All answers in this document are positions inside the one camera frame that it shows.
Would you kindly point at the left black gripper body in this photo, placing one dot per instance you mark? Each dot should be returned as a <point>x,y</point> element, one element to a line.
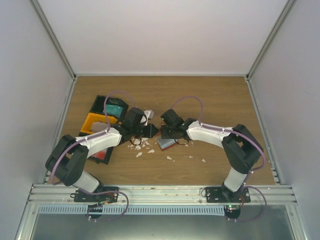
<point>147,134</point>

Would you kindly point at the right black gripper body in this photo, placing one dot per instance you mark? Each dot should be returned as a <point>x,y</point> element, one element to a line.
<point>168,135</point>

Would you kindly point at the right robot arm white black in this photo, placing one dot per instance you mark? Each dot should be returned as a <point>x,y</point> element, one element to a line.
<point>244,153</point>

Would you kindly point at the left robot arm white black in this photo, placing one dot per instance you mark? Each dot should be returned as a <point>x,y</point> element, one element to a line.
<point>67,161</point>

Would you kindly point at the black bin with teal cards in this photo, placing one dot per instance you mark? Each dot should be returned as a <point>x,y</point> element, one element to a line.
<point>98,105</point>

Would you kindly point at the black bin with red cards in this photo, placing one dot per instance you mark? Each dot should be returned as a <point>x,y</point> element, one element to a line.
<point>107,158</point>

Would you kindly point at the red cards stack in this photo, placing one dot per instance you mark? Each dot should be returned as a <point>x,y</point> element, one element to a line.
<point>100,155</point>

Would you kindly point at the orange bin with white cards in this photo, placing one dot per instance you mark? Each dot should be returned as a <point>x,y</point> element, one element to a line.
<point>91,117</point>

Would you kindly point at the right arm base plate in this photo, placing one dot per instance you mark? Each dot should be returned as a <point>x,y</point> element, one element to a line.
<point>219,194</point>

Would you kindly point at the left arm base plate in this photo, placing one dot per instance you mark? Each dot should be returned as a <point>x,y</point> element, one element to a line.
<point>103,194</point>

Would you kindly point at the aluminium front rail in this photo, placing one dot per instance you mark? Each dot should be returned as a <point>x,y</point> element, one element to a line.
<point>164,195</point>

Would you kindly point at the grey slotted cable duct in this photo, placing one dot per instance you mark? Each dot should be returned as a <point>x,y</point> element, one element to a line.
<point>207,210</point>

